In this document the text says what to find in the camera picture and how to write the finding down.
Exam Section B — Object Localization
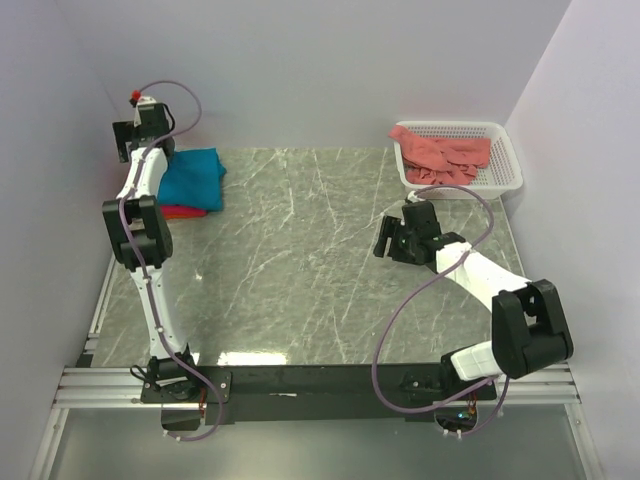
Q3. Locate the blue t shirt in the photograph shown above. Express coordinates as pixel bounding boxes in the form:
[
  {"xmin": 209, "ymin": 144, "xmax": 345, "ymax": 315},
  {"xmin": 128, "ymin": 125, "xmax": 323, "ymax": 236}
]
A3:
[{"xmin": 157, "ymin": 148, "xmax": 226, "ymax": 212}]

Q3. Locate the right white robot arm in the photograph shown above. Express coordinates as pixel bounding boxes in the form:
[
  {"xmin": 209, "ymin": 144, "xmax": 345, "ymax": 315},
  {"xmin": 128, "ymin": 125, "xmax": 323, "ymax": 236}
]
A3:
[{"xmin": 373, "ymin": 200, "xmax": 574, "ymax": 399}]

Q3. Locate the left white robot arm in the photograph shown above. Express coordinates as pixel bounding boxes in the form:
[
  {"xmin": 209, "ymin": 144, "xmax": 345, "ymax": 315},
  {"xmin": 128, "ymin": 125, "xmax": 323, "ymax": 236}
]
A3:
[{"xmin": 102, "ymin": 93, "xmax": 200, "ymax": 402}]

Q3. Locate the salmon pink t shirt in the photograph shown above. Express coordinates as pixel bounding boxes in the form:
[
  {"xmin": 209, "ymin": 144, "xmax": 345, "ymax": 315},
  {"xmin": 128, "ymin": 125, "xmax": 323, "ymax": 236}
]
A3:
[{"xmin": 388, "ymin": 125, "xmax": 491, "ymax": 186}]

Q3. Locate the folded magenta t shirt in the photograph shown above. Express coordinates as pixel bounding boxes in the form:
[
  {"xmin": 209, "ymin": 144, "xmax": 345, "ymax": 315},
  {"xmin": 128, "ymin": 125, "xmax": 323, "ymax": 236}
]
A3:
[{"xmin": 161, "ymin": 205, "xmax": 208, "ymax": 217}]

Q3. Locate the folded orange t shirt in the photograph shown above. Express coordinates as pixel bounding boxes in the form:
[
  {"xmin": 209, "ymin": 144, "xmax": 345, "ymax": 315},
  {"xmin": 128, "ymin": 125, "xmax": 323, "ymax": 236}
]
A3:
[{"xmin": 163, "ymin": 212, "xmax": 206, "ymax": 220}]

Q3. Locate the black base beam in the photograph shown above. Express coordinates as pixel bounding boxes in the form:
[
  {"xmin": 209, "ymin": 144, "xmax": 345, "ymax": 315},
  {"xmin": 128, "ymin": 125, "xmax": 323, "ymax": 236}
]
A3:
[{"xmin": 140, "ymin": 359, "xmax": 497, "ymax": 431}]

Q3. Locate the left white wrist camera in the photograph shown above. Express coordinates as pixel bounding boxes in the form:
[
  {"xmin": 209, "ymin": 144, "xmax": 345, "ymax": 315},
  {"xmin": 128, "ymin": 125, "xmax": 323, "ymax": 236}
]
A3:
[{"xmin": 129, "ymin": 90, "xmax": 156, "ymax": 108}]

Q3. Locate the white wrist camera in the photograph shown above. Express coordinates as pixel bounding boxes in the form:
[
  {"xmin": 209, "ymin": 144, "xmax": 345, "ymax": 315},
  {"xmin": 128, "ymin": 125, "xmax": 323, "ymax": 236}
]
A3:
[
  {"xmin": 405, "ymin": 190, "xmax": 425, "ymax": 204},
  {"xmin": 129, "ymin": 90, "xmax": 156, "ymax": 108}
]

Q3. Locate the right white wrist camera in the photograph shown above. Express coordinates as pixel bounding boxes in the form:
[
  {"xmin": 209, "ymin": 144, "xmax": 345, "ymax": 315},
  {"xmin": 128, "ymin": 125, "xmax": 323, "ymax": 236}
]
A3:
[{"xmin": 405, "ymin": 190, "xmax": 425, "ymax": 204}]

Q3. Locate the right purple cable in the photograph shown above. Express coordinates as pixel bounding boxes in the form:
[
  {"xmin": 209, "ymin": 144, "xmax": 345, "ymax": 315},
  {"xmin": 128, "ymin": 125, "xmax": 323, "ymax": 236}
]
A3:
[{"xmin": 372, "ymin": 185, "xmax": 511, "ymax": 439}]

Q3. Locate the aluminium rail frame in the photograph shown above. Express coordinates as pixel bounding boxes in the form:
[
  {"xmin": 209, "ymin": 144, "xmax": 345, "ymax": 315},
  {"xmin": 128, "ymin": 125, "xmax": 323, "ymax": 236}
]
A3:
[{"xmin": 29, "ymin": 149, "xmax": 601, "ymax": 480}]

